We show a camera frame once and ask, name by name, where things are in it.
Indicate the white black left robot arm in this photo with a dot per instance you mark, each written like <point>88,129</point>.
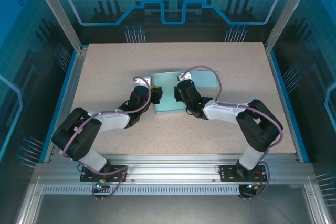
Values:
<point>113,120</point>

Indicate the aluminium table side rail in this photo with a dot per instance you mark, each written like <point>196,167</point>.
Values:
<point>68,98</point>

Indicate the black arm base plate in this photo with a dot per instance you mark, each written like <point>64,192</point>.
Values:
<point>88,176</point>
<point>227,175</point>

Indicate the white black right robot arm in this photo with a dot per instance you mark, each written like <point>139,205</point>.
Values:
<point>223,112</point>

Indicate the grey metal lower panel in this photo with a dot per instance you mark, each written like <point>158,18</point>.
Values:
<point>170,211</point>

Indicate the blue table side trim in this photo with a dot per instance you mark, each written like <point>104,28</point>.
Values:
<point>60,103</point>
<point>275,66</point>

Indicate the aluminium frame rail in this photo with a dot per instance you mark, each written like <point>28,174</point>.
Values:
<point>170,166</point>

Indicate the aluminium frame post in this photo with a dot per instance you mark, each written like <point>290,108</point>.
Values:
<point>59,11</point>
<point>287,11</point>

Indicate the aluminium frame leg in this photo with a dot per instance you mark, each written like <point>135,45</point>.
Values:
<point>320,212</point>
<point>27,213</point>

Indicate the small LED connector board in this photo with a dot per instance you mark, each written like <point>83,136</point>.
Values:
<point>98,186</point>
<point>252,186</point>

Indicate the light blue paper box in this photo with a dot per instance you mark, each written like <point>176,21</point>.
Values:
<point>166,95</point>
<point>204,79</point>

